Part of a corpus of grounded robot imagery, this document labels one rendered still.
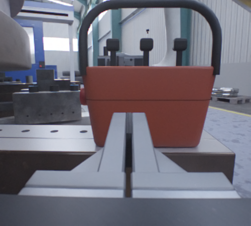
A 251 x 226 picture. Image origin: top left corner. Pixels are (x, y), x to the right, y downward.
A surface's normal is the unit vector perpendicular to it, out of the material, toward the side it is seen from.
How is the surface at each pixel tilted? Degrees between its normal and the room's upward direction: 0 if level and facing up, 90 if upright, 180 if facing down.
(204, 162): 90
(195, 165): 90
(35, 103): 90
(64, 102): 90
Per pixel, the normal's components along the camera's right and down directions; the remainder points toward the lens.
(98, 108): -0.03, 0.27
